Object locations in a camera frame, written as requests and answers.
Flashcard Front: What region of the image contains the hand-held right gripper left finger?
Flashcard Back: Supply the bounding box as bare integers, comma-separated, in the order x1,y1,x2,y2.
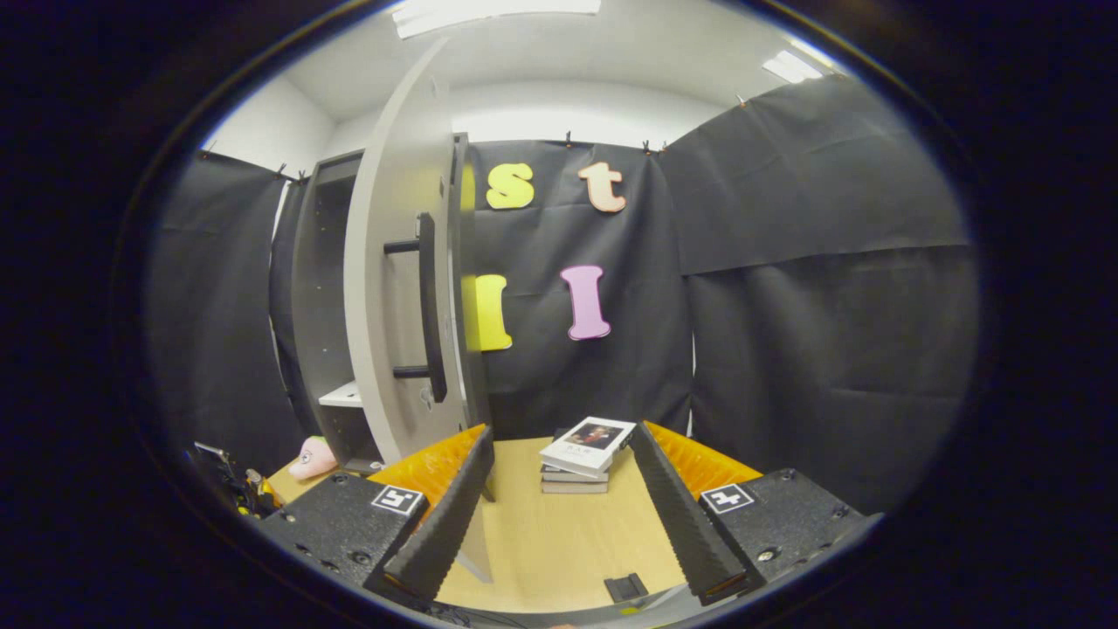
256,424,496,604

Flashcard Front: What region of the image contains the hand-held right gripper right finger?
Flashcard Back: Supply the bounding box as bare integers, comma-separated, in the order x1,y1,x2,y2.
629,419,880,607

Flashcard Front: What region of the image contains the dark grey cabinet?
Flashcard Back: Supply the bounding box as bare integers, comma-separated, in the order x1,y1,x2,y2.
288,131,492,477

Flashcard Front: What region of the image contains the black cabinet door handle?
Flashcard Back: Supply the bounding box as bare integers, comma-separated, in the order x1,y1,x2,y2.
383,212,449,404

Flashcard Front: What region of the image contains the light grey cabinet door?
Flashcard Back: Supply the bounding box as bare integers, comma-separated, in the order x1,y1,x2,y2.
343,37,494,584

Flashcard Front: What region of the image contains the pink plush toy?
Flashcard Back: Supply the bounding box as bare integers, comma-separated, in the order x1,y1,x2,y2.
288,437,339,481

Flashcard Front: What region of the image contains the white picture cover book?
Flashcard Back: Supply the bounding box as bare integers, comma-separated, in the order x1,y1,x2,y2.
539,416,638,480

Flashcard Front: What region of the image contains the black backdrop cloth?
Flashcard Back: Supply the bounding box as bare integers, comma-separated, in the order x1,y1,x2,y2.
144,74,983,516

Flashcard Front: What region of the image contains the small ceiling light panel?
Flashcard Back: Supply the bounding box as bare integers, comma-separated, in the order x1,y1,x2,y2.
762,48,826,86

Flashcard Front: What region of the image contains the long ceiling light panel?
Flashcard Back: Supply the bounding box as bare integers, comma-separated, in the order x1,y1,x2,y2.
390,0,604,40

